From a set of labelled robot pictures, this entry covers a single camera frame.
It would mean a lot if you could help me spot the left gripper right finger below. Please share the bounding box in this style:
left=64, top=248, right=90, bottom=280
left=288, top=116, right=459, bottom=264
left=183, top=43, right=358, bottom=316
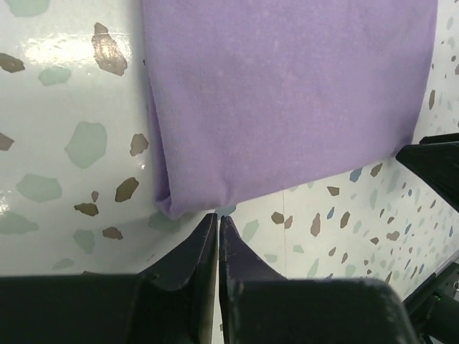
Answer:
left=219, top=216, right=416, bottom=343

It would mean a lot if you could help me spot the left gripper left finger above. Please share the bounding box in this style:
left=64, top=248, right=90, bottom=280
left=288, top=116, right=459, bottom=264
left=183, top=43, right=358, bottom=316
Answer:
left=1, top=214, right=217, bottom=343

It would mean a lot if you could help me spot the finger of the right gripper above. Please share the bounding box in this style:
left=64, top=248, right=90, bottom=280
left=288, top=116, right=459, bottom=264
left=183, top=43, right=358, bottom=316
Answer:
left=396, top=133, right=459, bottom=210

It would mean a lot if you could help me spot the purple t-shirt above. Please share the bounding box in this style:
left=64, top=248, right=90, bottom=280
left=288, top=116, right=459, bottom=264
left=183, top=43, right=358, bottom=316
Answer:
left=143, top=1, right=438, bottom=219

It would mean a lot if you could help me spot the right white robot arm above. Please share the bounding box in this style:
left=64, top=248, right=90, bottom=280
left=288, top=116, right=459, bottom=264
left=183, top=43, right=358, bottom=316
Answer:
left=396, top=133, right=458, bottom=343

